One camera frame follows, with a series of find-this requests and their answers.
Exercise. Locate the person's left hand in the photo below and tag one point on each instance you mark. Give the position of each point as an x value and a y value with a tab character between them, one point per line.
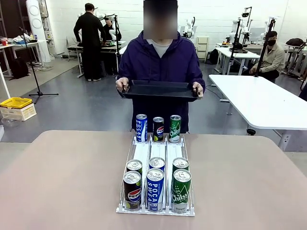
199	88

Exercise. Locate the person's right hand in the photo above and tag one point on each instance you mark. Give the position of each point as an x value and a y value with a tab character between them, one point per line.
121	83

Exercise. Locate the black serving tray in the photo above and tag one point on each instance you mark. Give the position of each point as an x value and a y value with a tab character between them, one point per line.
158	92

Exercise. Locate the green Chilsung cider can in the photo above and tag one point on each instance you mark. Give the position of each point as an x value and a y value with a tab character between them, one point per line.
175	130
181	194
180	163

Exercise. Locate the person's right forearm purple sleeve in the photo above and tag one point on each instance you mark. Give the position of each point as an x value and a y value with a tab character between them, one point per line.
124	72

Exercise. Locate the person's left forearm purple sleeve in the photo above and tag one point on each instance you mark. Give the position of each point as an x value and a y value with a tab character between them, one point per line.
198	74

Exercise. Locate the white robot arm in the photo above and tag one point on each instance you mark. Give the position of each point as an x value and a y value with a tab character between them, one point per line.
190	25

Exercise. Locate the person in purple jacket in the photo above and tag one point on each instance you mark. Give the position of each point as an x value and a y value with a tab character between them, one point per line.
163	67

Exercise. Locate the seated person in black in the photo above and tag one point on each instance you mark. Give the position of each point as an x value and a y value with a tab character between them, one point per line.
109	32

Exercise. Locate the standing person in black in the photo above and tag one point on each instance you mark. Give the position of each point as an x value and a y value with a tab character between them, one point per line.
88	36

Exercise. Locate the seated person in beige jacket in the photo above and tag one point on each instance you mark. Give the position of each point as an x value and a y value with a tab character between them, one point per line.
272	60

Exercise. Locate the black backpack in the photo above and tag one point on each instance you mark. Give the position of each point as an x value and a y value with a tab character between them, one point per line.
214	57

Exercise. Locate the white work table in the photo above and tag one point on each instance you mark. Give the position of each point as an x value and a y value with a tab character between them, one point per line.
108	49

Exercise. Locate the white drawer cabinet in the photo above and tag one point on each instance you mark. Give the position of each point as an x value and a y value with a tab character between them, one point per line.
202	48

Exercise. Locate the thin black tripod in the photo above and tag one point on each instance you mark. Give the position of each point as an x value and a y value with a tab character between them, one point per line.
117	36

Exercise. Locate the blue Pocari Sweat can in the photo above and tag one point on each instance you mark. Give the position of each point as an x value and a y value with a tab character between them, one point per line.
157	163
155	191
141	129

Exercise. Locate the white workbench table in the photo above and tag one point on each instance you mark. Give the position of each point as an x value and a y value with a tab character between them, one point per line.
236	54

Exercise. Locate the black Pepsi can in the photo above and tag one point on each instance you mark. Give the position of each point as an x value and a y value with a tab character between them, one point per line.
132	194
134	165
158	130

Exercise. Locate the large white rounded table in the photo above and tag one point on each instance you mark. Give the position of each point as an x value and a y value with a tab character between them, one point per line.
259	100

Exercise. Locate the black tripod pole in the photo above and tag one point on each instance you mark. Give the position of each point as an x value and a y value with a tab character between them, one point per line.
263	50

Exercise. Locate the black microphone stand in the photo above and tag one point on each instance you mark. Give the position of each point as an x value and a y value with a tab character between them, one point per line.
33	72

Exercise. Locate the white plastic crate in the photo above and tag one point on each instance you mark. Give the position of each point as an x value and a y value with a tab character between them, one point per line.
21	113

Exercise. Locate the white column air conditioner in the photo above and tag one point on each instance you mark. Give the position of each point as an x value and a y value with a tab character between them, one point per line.
36	24

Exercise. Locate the black duffel bag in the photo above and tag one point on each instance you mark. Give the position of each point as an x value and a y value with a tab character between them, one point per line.
295	42

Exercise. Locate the cluttered white table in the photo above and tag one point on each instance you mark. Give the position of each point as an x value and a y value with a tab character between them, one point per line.
21	44

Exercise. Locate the yellow plastic crate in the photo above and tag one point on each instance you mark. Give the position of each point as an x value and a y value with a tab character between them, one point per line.
15	102

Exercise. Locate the clear plastic bowl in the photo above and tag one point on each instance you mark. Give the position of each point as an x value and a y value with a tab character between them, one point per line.
10	121

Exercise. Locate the red cup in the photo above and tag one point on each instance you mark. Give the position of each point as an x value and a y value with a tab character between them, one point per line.
4	42

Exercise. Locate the black camera stand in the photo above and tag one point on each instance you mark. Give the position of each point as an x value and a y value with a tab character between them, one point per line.
236	36

